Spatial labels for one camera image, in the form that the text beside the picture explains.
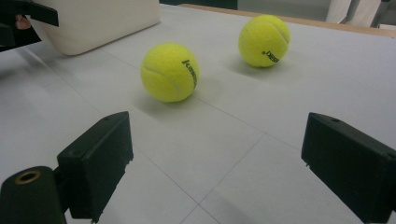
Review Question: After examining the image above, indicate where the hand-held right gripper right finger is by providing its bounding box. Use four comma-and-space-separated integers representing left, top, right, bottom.
301, 112, 396, 224

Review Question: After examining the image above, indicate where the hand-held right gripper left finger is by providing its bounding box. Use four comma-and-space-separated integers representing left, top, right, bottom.
56, 111, 134, 224

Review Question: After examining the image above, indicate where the cream white storage box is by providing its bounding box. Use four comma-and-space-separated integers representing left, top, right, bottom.
29, 0, 162, 57

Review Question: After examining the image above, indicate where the yellow tennis ball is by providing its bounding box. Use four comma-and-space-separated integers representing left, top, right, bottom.
238, 14, 291, 68
140, 42, 201, 104

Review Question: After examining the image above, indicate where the white curtain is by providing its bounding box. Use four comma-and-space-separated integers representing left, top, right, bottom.
325, 0, 385, 27

